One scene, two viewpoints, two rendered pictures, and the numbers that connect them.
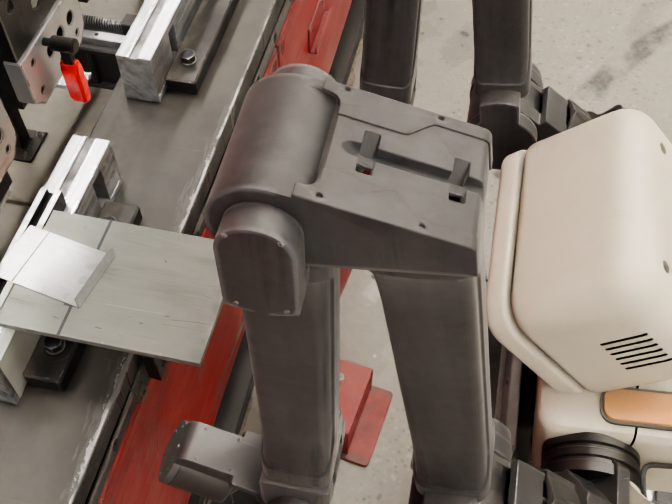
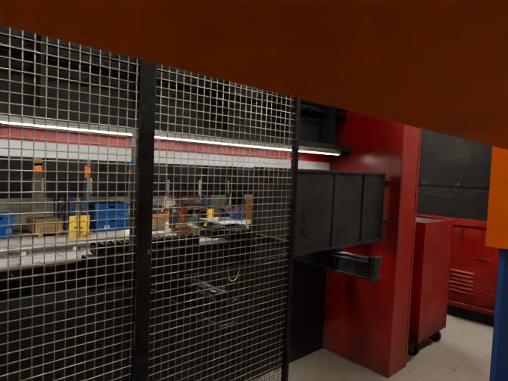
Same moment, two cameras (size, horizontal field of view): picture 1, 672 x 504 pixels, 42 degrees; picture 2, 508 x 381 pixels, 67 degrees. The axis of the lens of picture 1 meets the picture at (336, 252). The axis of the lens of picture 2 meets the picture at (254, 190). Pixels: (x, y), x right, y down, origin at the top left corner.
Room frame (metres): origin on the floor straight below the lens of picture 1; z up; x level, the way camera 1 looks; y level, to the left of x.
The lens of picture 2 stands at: (2.47, 1.83, 1.32)
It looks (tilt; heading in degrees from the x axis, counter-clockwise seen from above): 3 degrees down; 215
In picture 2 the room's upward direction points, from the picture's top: 2 degrees clockwise
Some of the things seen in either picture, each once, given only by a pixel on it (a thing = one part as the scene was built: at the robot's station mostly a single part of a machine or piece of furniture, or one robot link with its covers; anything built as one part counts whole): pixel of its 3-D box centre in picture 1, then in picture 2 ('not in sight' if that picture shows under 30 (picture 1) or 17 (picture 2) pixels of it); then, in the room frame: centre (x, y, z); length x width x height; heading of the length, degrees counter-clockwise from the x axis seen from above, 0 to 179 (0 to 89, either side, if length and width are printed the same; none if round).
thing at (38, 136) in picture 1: (19, 142); not in sight; (1.76, 0.93, 0.01); 0.12 x 0.12 x 0.03; 77
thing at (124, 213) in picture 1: (86, 290); not in sight; (0.67, 0.35, 0.89); 0.30 x 0.05 x 0.03; 167
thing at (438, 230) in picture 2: not in sight; (404, 278); (-0.74, 1.08, 0.50); 0.50 x 0.50 x 1.00; 77
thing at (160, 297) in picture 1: (122, 284); (221, 220); (0.61, 0.27, 1.00); 0.26 x 0.18 x 0.01; 77
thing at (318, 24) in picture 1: (320, 20); not in sight; (1.61, 0.04, 0.59); 0.15 x 0.02 x 0.07; 167
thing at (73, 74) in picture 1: (68, 69); not in sight; (0.78, 0.32, 1.20); 0.04 x 0.02 x 0.10; 77
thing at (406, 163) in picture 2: not in sight; (353, 197); (-0.27, 0.80, 1.15); 0.85 x 0.25 x 2.30; 77
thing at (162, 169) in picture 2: not in sight; (149, 178); (1.21, 0.29, 1.26); 0.15 x 0.09 x 0.17; 167
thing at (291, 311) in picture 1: (296, 359); not in sight; (0.28, 0.03, 1.40); 0.11 x 0.06 x 0.43; 169
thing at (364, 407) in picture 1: (331, 402); not in sight; (0.90, 0.01, 0.06); 0.25 x 0.20 x 0.12; 70
